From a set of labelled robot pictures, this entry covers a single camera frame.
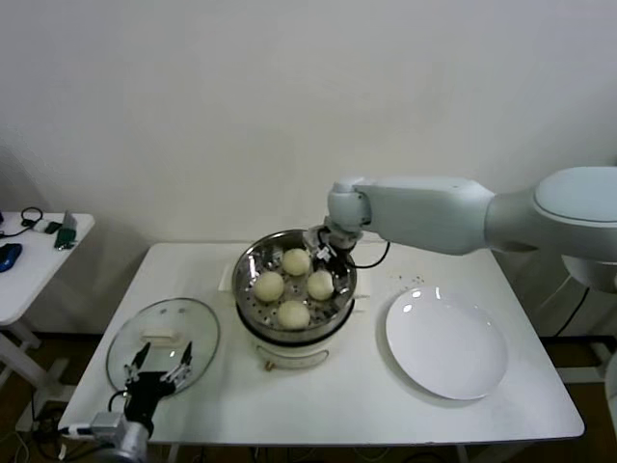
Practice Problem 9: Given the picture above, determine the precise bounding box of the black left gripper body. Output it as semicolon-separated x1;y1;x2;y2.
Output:
123;370;178;423

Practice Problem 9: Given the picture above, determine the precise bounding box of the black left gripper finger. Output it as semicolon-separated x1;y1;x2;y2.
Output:
161;340;194;387
122;340;151;385

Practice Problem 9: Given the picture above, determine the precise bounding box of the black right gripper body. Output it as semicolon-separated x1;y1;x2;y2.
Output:
313;243;350;279

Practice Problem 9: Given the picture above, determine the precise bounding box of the white steamed baozi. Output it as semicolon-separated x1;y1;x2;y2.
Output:
282;248;312;277
307;270;335;301
277;299;310;331
254;272;285;304

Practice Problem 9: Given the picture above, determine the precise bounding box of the round glass pot lid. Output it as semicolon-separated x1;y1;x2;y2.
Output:
105;297;222;393

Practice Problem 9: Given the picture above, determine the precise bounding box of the perforated stainless steamer basket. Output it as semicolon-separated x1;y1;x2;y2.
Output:
231;230;359;339

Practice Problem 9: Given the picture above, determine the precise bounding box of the white electric cooker pot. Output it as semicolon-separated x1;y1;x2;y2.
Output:
219;264;373;371

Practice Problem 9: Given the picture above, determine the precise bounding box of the large white plate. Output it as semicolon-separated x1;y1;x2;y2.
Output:
384;286;510;400

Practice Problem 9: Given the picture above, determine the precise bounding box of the white side table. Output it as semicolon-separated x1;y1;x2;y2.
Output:
0;211;96;438

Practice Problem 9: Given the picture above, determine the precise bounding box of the blue computer mouse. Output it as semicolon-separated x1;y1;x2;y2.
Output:
0;243;24;275

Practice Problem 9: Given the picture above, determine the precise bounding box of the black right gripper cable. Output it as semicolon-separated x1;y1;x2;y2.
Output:
353;239;392;269

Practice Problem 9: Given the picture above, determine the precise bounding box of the black floor cable bundle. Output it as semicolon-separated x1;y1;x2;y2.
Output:
28;399;68;462

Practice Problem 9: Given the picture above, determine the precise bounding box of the black headset with cable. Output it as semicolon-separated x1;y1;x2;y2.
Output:
0;207;45;240

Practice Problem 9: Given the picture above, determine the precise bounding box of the white wall cable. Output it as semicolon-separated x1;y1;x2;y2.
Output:
534;277;573;311

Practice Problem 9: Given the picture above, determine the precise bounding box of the black power adapter cable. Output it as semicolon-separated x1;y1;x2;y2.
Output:
553;286;593;338

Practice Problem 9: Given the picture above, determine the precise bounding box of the white table base frame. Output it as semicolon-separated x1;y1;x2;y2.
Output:
558;337;617;386

